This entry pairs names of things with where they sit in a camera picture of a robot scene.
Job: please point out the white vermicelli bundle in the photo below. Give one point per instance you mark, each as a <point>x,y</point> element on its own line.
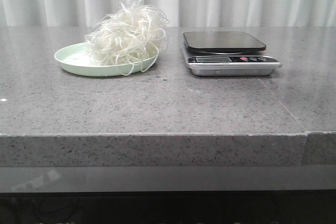
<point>132,35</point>

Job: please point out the light green plastic plate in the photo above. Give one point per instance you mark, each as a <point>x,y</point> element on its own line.
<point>75,59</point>

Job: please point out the digital kitchen scale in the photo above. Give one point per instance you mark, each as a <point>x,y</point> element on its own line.
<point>226,54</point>

